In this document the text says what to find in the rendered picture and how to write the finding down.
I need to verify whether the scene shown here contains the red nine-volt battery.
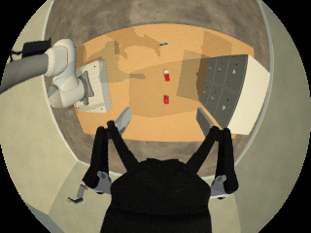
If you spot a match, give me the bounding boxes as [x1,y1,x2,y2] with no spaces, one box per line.
[164,96,169,104]

